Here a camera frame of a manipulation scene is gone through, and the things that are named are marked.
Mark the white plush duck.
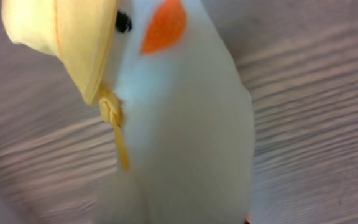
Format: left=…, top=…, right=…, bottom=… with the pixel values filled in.
left=1, top=0, right=255, bottom=224

